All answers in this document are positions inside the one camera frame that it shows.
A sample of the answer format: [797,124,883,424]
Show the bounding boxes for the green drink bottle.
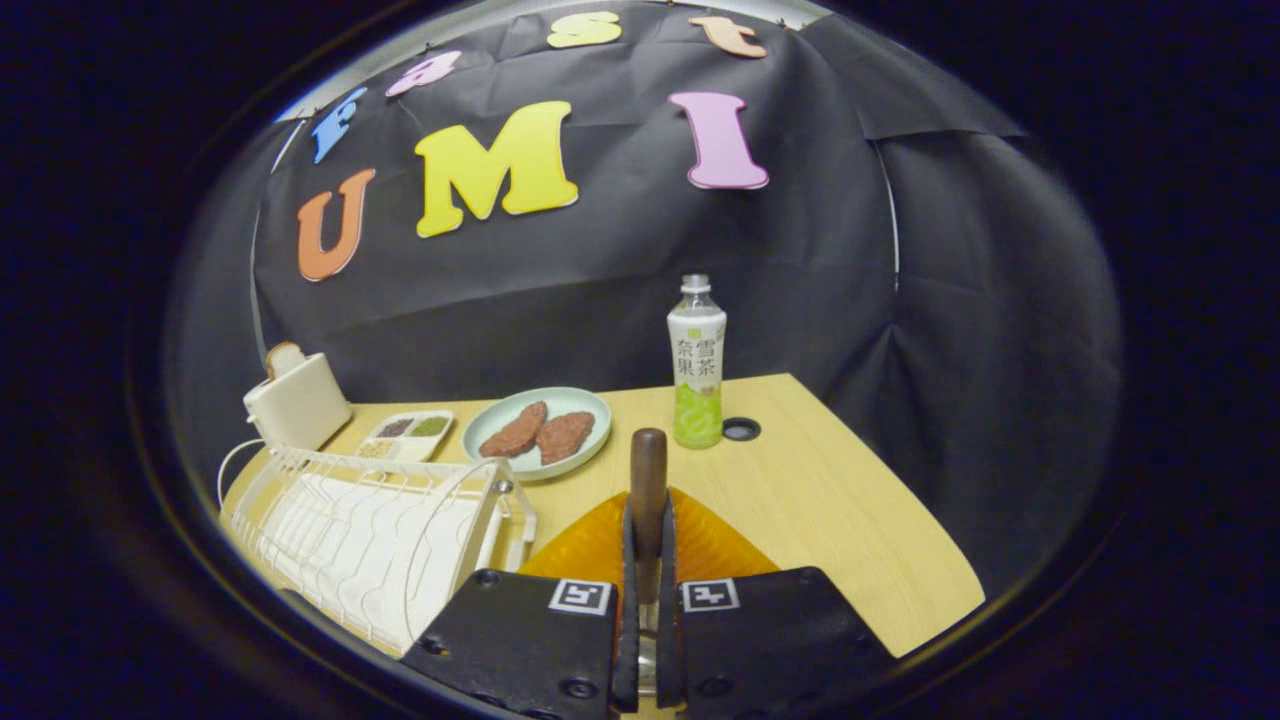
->
[667,274,728,450]

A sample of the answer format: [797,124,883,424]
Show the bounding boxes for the pale green meat plate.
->
[462,387,613,483]

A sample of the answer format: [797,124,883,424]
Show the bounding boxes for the wooden handled spoon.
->
[628,428,671,701]

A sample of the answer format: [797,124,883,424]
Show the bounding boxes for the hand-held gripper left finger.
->
[402,490,641,716]

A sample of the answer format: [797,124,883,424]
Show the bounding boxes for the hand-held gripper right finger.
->
[655,488,896,716]

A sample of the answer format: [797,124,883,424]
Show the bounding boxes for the white toaster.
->
[243,352,353,451]

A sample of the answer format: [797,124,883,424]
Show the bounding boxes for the brown meat patty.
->
[479,401,549,459]
[536,411,596,465]

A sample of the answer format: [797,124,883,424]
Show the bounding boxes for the black backdrop cloth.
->
[165,0,1121,601]

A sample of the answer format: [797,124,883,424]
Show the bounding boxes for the white wire dish rack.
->
[218,440,538,656]

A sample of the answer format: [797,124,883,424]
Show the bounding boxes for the white divided tray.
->
[355,410,455,463]

